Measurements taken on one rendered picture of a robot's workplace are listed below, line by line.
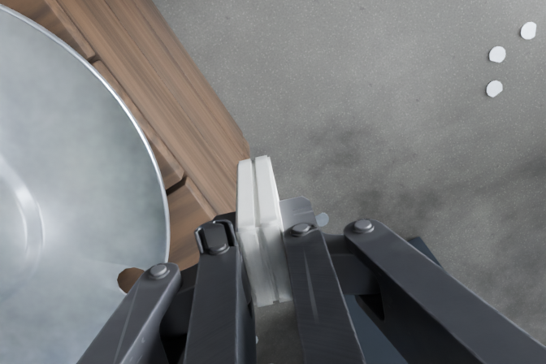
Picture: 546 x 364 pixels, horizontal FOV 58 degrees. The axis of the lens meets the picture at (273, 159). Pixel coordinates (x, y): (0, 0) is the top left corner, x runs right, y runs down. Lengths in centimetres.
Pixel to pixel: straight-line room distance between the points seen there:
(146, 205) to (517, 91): 58
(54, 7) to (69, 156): 9
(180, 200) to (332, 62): 39
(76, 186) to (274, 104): 40
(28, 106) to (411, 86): 52
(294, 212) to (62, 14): 21
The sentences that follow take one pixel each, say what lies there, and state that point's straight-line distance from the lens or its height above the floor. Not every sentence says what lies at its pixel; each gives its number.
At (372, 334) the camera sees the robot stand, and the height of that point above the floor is 15.
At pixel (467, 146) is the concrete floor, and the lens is 76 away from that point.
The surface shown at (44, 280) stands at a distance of 36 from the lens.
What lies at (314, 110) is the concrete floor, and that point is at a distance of 68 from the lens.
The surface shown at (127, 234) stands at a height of 37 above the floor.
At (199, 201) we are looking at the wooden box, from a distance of 34.
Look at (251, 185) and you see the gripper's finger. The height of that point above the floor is 48.
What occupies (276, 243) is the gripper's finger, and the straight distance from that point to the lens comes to 16.
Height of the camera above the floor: 66
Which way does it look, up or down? 71 degrees down
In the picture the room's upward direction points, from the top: 169 degrees clockwise
